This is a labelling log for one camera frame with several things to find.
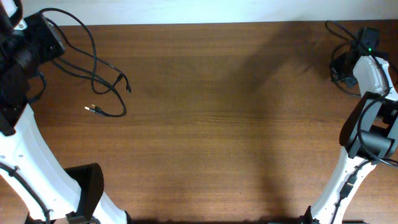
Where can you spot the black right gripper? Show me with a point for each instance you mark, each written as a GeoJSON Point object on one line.
{"type": "Point", "coordinates": [346, 69]}

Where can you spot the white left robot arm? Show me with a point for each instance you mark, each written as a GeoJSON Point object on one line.
{"type": "Point", "coordinates": [49, 191]}

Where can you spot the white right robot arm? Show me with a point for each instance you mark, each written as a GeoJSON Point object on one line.
{"type": "Point", "coordinates": [369, 135]}

